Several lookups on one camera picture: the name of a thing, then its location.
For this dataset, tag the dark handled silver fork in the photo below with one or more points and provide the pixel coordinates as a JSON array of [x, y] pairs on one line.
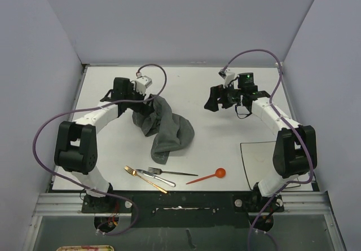
[[158, 171]]

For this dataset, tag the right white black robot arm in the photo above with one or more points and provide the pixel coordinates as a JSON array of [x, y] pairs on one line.
[[295, 147]]

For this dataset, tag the silver table knife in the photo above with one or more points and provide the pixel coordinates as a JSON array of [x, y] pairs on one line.
[[154, 176]]

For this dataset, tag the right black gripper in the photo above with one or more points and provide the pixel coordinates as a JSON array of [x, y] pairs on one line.
[[216, 92]]

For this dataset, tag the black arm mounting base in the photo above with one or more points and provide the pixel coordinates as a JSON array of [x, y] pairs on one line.
[[184, 209]]

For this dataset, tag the white square plate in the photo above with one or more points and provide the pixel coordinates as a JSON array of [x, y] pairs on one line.
[[257, 161]]

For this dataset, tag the dark grey cloth placemat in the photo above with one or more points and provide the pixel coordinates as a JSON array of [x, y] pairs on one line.
[[171, 132]]

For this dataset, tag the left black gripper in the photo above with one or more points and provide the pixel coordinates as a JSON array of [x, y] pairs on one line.
[[143, 109]]

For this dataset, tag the gold fork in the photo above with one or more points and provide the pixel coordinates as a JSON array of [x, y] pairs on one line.
[[135, 174]]

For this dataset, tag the floral tray edge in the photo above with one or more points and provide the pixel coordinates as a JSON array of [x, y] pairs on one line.
[[86, 248]]

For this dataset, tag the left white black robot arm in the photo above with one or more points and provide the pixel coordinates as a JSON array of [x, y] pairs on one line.
[[76, 148]]

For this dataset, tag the orange plastic spoon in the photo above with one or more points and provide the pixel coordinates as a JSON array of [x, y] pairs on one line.
[[219, 173]]

